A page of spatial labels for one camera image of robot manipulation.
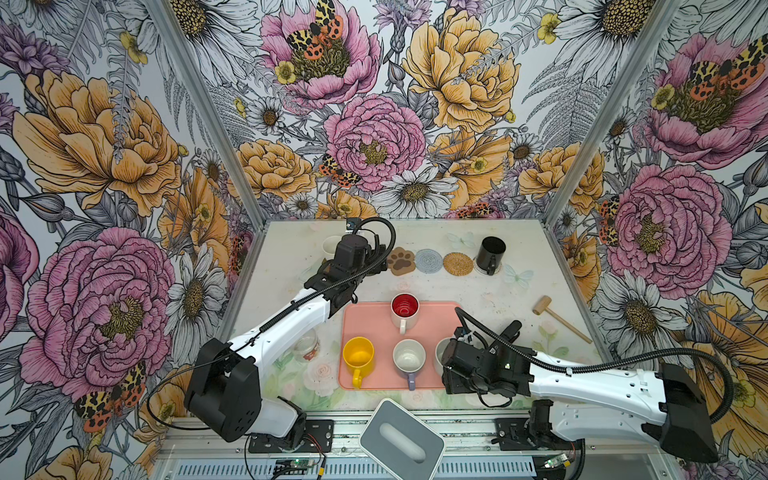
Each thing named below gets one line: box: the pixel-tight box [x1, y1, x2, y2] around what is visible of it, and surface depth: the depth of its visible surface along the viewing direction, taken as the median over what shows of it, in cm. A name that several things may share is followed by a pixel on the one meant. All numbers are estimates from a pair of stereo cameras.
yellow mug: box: [342, 336, 375, 389], surface depth 81 cm
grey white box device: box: [359, 398, 445, 480], surface depth 71 cm
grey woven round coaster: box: [415, 248, 443, 274], surface depth 111 cm
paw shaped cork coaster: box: [387, 247, 416, 276], surface depth 111 cm
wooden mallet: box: [532, 295, 593, 344], surface depth 98 cm
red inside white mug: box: [390, 292, 420, 335], surface depth 91 cm
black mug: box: [476, 236, 507, 276], surface depth 105 cm
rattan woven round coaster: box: [443, 252, 474, 277], surface depth 111 cm
